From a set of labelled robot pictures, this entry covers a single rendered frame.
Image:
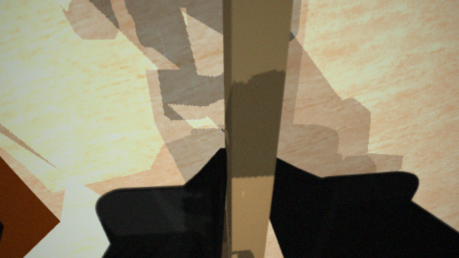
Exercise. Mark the long wooden rail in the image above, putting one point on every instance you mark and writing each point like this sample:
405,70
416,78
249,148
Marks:
256,37

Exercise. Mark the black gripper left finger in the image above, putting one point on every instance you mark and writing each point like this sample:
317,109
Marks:
198,205

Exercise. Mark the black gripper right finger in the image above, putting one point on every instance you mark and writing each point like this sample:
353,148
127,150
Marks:
304,205

